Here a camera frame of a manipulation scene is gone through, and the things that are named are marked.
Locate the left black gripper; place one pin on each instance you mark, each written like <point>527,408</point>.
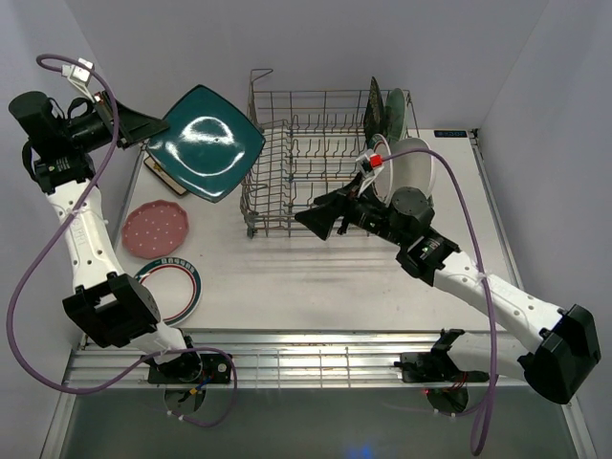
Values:
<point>133,127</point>

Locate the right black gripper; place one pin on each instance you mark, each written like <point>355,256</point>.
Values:
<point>319,221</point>

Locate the teal square plate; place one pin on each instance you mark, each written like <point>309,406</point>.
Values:
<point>210,144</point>

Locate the black floral square plate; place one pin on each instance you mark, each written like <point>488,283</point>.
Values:
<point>374,118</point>

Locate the round plate teal red rim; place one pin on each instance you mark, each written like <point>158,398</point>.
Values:
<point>383,182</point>

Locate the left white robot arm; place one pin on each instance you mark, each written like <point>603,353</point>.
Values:
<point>110,306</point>

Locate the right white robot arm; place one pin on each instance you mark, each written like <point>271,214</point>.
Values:
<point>550,348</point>

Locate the cream floral square plate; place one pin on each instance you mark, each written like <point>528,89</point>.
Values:
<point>163,177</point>

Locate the pink dotted scalloped plate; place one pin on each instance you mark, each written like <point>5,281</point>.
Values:
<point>155,229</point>

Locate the pale green plate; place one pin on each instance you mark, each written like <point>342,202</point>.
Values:
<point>395,111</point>

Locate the right black table label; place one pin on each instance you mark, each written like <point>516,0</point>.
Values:
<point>445,133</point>

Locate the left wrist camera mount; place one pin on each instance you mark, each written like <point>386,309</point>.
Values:
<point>79,74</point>

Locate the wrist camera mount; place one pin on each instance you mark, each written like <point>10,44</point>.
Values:
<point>79,74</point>
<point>369,166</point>

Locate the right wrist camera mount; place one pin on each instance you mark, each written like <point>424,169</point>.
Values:
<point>369,166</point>

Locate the grey wire dish rack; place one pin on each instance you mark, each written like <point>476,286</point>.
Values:
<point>312,138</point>

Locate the aluminium rail frame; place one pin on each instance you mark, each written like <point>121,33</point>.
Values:
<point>298,313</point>

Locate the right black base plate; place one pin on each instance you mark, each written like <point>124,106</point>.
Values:
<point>429,368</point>

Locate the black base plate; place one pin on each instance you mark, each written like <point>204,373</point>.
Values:
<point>429,368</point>
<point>214,369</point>

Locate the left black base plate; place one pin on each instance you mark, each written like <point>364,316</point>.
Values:
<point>214,369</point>

